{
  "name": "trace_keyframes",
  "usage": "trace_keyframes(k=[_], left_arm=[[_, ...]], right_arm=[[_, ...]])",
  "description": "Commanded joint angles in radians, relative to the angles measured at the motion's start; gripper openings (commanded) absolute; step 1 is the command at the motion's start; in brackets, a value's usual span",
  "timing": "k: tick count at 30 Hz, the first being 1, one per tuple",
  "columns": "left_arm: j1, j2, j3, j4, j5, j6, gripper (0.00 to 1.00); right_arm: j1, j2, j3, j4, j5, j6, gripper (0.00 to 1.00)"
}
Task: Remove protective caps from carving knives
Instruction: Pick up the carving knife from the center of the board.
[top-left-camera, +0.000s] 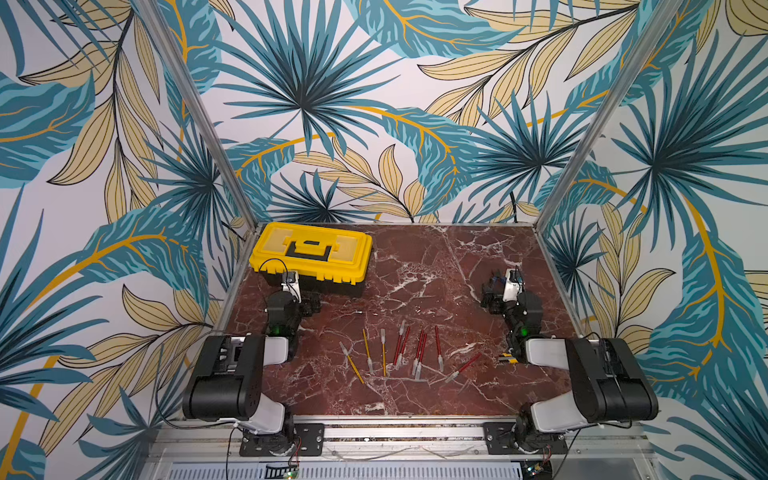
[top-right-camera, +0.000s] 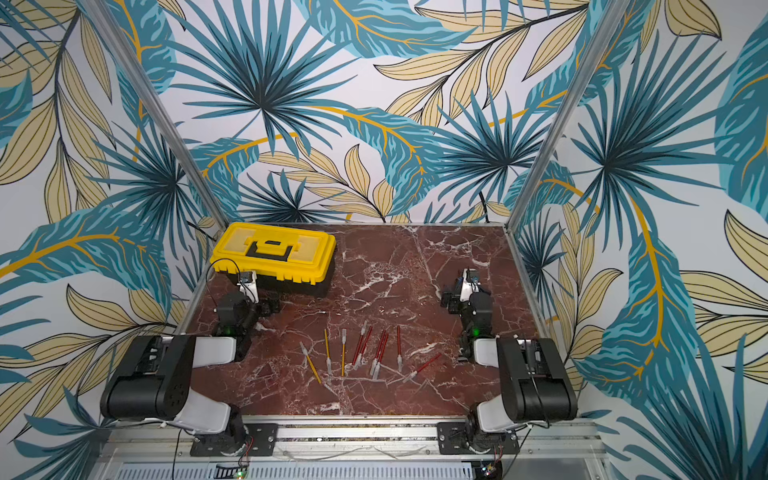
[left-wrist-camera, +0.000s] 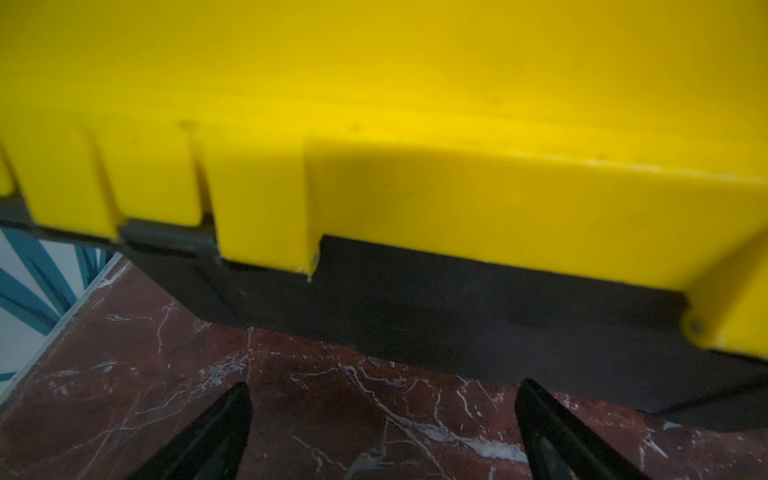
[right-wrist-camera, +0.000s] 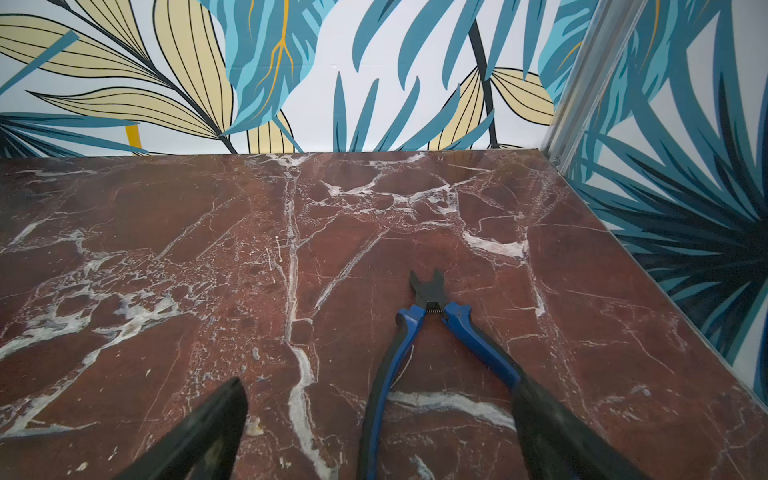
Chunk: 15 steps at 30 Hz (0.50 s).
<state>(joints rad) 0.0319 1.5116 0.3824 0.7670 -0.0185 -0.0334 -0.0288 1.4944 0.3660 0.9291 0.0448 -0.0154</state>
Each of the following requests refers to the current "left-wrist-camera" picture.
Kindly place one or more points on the yellow black plastic toolbox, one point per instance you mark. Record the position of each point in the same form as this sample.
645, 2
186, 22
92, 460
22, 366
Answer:
569, 191

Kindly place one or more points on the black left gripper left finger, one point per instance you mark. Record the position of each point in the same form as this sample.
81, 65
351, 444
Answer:
211, 447

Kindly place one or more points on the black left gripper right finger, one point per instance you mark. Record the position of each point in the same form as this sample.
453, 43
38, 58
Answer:
560, 446

